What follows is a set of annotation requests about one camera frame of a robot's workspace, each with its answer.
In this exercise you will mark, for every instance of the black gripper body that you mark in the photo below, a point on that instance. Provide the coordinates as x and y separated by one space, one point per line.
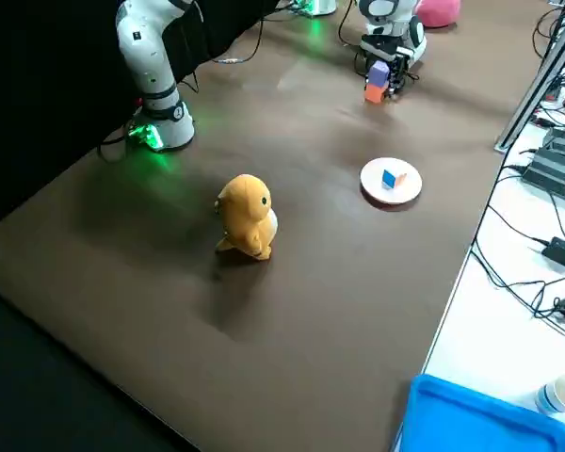
400 59

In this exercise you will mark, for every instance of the purple foam block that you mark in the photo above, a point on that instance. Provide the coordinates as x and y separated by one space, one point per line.
379 73

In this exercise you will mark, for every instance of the orange foam block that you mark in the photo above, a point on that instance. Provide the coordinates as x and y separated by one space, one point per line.
374 94

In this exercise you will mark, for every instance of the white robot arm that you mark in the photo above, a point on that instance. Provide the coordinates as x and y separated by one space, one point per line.
391 19
146 56

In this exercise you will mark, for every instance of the pink plush toy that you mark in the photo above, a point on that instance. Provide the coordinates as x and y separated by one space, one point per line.
438 11

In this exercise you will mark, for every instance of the small colourful puzzle cube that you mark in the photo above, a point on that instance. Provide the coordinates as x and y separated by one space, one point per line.
391 179

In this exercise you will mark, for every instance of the white round plate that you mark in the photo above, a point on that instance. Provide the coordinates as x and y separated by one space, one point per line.
405 193

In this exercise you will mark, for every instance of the black power supply box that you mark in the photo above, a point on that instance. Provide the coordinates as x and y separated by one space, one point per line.
555 165

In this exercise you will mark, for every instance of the orange plush toy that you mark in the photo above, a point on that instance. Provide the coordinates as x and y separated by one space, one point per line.
247 216

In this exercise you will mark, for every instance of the blue plastic tray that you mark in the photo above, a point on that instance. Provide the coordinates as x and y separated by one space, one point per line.
475 424

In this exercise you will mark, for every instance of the paper cup blue stripes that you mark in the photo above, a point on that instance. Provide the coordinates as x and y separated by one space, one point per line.
562 395

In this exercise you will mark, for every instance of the aluminium frame post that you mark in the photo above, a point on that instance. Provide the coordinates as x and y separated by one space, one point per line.
532 94

